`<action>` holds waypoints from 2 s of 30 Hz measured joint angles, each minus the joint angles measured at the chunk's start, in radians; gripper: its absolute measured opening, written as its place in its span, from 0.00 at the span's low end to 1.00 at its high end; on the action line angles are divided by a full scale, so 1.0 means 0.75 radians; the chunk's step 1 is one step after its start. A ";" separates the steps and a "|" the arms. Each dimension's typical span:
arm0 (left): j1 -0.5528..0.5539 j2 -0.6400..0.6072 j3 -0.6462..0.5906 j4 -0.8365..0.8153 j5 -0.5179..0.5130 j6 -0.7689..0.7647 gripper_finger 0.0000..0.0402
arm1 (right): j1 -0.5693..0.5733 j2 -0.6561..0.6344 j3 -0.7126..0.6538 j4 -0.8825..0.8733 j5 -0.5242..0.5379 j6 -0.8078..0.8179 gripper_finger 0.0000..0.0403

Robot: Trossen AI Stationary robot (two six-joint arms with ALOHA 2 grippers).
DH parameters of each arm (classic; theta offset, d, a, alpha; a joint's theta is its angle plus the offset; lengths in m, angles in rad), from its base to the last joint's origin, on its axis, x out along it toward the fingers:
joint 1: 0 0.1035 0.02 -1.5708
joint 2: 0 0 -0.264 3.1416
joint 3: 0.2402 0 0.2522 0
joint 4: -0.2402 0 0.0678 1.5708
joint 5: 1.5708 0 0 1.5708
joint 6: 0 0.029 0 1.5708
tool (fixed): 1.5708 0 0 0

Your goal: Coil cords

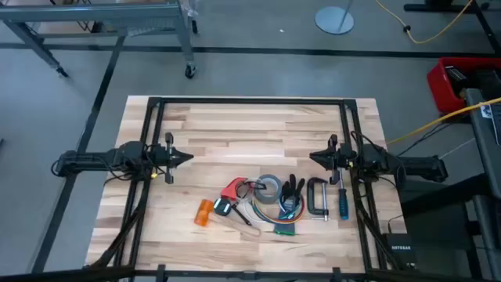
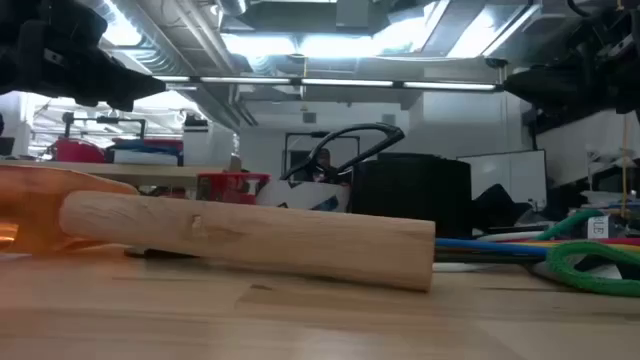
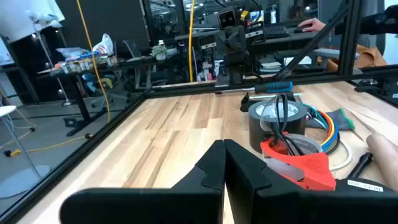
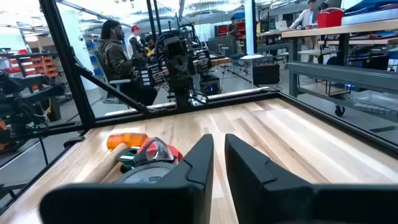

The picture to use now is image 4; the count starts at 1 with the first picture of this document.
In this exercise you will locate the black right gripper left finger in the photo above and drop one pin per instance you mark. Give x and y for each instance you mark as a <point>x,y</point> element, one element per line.
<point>124,205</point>

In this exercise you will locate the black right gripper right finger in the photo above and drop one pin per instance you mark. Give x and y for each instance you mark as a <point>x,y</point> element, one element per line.
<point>280,205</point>

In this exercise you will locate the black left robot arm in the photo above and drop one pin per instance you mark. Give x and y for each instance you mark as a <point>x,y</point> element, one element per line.
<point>183,90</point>

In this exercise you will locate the grey office chair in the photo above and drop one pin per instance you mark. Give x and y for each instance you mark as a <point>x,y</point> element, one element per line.
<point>230,46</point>
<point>119,82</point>

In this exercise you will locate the person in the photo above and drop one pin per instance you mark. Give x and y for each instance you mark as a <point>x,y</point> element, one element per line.
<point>116,59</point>
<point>232,31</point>
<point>306,21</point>
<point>135,37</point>

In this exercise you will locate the orange head wooden mallet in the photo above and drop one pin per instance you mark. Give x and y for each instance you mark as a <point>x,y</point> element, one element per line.
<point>127,140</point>

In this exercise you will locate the white round table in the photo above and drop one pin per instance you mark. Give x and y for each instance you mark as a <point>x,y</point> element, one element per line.
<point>252,57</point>

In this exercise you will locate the red parts bin rack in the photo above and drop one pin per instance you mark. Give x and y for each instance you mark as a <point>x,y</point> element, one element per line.
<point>37,65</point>

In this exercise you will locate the black case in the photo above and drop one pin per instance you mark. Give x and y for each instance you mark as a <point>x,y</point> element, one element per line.
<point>265,74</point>

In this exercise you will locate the black equipment stand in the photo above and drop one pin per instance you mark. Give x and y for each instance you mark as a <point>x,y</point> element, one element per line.
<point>25,102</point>

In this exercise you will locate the grey metal wheeled cart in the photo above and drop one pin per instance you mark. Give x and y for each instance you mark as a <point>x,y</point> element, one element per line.
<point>342,74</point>

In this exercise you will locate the red storage tub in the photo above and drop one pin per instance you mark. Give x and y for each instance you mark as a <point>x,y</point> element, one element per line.
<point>329,18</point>

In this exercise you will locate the white flat box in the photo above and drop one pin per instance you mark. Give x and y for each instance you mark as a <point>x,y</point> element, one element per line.
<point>370,18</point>

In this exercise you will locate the blue fabric bundle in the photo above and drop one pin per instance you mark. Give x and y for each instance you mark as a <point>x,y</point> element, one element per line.
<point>370,4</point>

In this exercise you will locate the grey duct tape roll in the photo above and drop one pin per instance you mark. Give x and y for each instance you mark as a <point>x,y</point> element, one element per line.
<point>146,177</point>

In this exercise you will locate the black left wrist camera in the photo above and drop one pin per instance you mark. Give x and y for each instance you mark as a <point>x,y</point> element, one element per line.
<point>175,46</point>

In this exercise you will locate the black aluminium rig frame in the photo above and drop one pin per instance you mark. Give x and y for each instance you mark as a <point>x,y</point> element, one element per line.
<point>66,62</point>

